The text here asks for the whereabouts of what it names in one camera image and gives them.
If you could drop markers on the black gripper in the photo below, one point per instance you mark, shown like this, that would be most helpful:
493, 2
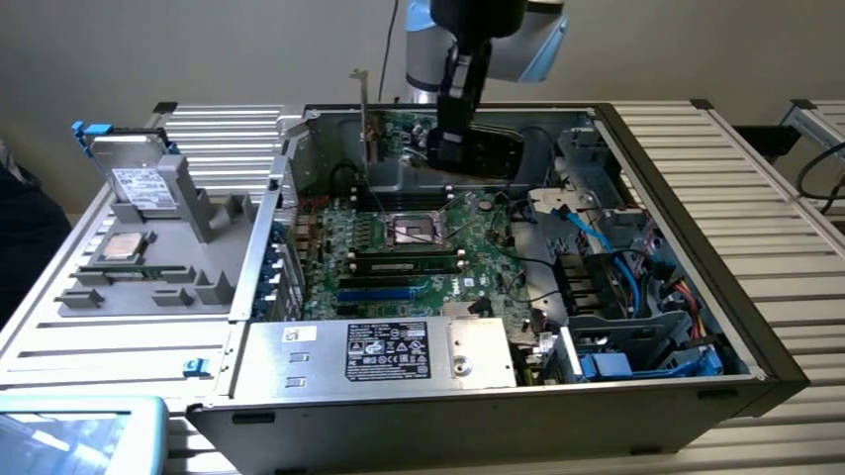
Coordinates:
477, 20

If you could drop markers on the green gpu card black fan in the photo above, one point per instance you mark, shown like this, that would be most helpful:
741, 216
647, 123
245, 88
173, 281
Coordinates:
492, 148

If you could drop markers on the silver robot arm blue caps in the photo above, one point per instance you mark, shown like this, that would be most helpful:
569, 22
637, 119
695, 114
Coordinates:
422, 49

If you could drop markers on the metal disk bay cage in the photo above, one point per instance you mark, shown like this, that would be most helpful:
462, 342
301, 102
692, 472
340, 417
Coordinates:
595, 173

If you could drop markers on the coin cell battery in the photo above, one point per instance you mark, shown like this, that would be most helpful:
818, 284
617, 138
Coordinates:
486, 203

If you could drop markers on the black table corner cap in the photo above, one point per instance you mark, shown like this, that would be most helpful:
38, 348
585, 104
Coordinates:
701, 104
165, 106

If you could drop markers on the cpu socket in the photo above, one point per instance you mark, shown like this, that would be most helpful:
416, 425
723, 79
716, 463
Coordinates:
414, 228

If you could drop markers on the black table connector block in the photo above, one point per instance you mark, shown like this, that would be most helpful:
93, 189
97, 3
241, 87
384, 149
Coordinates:
763, 141

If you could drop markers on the green motherboard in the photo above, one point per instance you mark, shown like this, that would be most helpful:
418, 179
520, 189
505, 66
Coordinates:
476, 267

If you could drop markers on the installed ram stick white label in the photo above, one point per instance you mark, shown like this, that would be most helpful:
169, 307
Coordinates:
406, 266

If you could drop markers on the black expansion slot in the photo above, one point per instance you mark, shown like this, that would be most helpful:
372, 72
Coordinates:
390, 282

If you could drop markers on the neighbouring metal slat table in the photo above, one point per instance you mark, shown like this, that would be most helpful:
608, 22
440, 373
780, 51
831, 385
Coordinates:
822, 119

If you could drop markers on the blue expansion slot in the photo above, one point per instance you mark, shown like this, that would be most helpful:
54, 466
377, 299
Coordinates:
389, 295

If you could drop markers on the silver chipset heat sink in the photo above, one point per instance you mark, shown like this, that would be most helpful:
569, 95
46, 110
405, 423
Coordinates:
464, 309

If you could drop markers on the hard disk blue carrier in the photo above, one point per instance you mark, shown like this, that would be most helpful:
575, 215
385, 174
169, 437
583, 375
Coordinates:
135, 178

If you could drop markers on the silver cpu chip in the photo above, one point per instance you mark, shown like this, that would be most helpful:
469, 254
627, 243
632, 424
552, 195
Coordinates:
125, 246

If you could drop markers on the grey parts rack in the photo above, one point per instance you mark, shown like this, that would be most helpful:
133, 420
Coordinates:
165, 292

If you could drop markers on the green ram stick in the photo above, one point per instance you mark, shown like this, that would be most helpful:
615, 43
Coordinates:
133, 271

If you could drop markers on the silver power supply unit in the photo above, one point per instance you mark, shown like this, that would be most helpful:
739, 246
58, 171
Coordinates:
317, 361

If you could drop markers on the blue disk tray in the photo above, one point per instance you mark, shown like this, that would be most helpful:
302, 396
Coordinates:
700, 363

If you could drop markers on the person in dark clothing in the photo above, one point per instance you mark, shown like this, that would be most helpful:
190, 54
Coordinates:
30, 237

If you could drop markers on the blue latch clip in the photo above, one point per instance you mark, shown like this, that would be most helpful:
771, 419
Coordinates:
194, 368

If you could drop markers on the black open pc case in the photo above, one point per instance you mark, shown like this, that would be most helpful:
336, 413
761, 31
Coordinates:
409, 430

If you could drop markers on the teal framed tablet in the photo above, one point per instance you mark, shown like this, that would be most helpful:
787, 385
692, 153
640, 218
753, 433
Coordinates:
142, 435

